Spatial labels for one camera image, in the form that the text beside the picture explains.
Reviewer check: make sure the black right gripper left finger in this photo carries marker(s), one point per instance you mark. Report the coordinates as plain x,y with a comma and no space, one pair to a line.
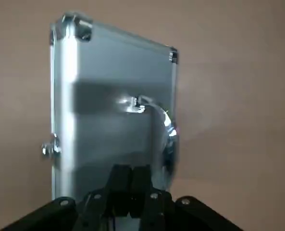
118,183

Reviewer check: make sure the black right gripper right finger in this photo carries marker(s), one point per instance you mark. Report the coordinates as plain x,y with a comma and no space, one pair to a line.
142,183

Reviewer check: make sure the aluminium medical kit case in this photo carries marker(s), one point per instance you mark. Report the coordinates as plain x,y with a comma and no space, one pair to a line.
108,60

